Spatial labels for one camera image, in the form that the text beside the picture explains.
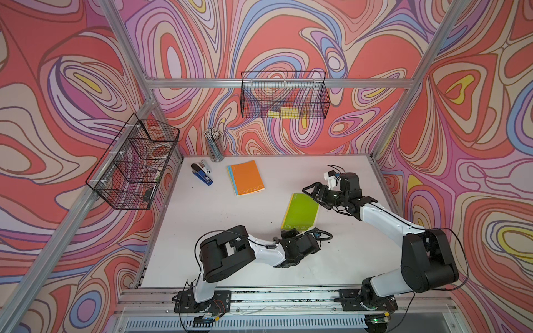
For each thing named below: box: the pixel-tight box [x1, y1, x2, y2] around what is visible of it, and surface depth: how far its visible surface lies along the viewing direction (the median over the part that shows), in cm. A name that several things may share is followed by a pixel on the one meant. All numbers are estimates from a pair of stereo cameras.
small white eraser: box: [199, 159, 212, 175], surface depth 114 cm
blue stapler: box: [190, 163, 214, 187], surface depth 110 cm
